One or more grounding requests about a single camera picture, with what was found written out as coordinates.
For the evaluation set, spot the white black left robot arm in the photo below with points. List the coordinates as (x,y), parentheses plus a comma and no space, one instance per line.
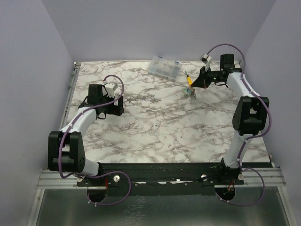
(65,147)

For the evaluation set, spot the yellow handled screwdriver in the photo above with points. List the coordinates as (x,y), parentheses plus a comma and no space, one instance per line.
(188,78)

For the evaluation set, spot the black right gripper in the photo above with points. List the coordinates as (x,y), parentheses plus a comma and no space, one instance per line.
(204,76)

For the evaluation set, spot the aluminium rail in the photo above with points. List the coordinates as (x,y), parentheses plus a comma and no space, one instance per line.
(72,85)
(270,177)

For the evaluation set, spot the aluminium left side rail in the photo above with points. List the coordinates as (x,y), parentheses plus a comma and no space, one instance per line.
(72,85)

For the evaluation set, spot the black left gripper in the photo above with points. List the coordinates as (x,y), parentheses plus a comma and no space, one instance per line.
(115,109)

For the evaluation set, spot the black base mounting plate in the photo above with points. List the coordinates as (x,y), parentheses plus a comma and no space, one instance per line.
(161,170)

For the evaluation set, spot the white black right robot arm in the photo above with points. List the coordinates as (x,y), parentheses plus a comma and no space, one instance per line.
(249,119)

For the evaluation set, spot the aluminium front rail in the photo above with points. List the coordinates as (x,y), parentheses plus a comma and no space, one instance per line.
(270,177)

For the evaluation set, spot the clear plastic organizer box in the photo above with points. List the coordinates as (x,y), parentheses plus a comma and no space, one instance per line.
(165,69)

